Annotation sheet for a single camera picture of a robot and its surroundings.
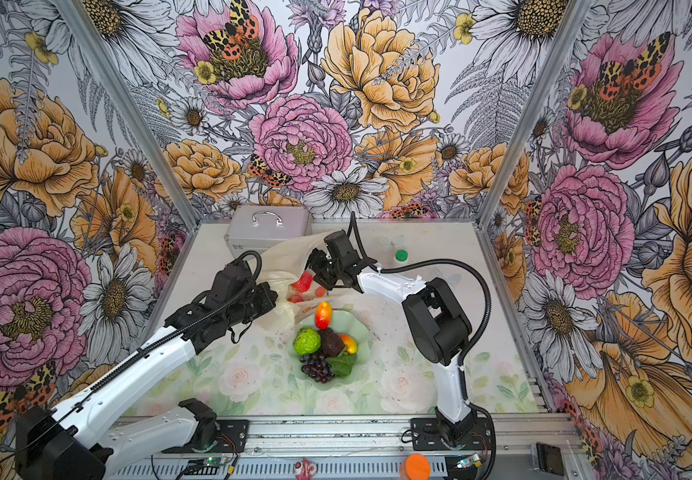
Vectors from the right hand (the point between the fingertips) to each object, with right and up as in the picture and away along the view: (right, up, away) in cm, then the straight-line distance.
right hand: (303, 276), depth 90 cm
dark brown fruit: (+9, -17, -9) cm, 21 cm away
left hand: (-5, -6, -10) cm, 13 cm away
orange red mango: (+6, -11, -3) cm, 13 cm away
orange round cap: (+27, -35, -29) cm, 54 cm away
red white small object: (+4, -40, -23) cm, 47 cm away
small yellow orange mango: (+14, -19, -5) cm, 24 cm away
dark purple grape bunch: (+6, -22, -11) cm, 26 cm away
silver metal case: (-17, +15, +10) cm, 24 cm away
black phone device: (+60, -40, -20) cm, 75 cm away
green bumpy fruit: (+3, -16, -10) cm, 19 cm away
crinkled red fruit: (-1, -3, +8) cm, 8 cm away
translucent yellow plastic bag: (-3, -8, +6) cm, 10 cm away
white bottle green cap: (+31, +9, +25) cm, 41 cm away
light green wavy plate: (+13, -14, 0) cm, 18 cm away
